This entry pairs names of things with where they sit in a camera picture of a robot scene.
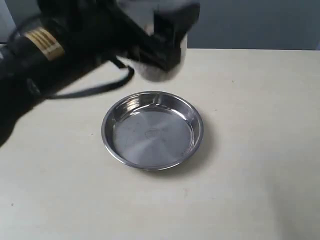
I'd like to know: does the round stainless steel plate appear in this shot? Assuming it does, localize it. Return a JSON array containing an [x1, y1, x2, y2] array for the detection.
[[101, 91, 204, 171]]

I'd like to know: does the clear plastic bottle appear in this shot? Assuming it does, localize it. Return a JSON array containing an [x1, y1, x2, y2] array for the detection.
[[116, 0, 199, 82]]

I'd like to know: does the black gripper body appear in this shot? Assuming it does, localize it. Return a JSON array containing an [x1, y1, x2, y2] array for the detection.
[[37, 0, 182, 72]]

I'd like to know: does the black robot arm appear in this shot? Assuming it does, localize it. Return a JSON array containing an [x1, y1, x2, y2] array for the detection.
[[0, 0, 201, 143]]

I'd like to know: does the black cable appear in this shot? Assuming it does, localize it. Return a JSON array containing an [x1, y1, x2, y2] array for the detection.
[[47, 56, 136, 100]]

